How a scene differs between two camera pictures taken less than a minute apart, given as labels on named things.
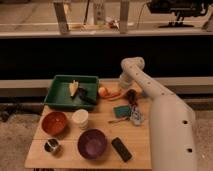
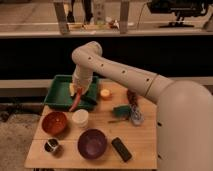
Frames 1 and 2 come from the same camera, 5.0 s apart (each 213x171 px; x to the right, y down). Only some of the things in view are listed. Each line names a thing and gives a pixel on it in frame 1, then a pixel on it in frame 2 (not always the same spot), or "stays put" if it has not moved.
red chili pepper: x=114 y=96 -> x=78 y=94
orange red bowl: x=54 y=123 stays put
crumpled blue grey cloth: x=136 y=116 stays put
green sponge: x=122 y=111 stays put
